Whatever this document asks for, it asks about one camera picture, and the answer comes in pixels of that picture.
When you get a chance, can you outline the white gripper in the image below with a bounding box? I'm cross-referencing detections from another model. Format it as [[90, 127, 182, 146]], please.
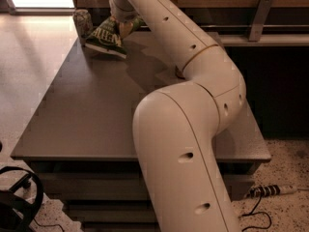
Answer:
[[109, 0, 138, 39]]

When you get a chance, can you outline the green jalapeno chip bag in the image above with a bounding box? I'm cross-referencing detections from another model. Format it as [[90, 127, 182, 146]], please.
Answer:
[[84, 15, 146, 60]]

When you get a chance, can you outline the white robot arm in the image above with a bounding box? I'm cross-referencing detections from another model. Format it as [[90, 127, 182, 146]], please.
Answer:
[[110, 0, 246, 232]]

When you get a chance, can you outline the orange soda can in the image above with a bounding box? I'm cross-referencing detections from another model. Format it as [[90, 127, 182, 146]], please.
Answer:
[[175, 67, 185, 79]]

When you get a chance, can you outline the grey drawer cabinet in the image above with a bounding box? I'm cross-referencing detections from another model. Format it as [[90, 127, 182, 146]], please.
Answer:
[[13, 32, 270, 232]]

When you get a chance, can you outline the black office chair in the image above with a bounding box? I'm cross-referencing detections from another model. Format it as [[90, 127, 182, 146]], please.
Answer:
[[0, 166, 43, 232]]

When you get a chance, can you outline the white power strip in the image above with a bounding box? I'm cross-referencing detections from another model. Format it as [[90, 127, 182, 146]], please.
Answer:
[[246, 185, 297, 198]]

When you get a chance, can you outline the right metal wall bracket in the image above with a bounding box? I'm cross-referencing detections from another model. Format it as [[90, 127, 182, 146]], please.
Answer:
[[248, 0, 273, 42]]

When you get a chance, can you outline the black power cable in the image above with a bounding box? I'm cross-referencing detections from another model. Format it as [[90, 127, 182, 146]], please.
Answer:
[[239, 193, 273, 232]]

